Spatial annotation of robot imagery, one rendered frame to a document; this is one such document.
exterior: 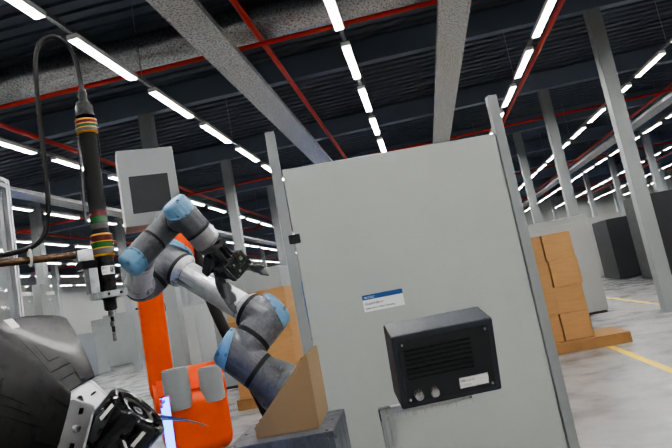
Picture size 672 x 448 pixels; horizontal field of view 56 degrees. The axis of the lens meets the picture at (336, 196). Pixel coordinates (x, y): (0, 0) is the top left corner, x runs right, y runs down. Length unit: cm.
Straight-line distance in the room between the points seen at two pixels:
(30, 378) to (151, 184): 417
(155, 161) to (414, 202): 268
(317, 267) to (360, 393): 63
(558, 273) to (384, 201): 623
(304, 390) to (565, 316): 757
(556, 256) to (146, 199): 587
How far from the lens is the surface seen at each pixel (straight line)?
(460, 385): 167
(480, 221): 322
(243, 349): 192
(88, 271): 131
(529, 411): 331
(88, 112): 139
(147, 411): 126
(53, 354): 135
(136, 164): 526
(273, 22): 979
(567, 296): 924
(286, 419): 189
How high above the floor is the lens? 136
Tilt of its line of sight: 9 degrees up
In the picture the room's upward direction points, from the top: 11 degrees counter-clockwise
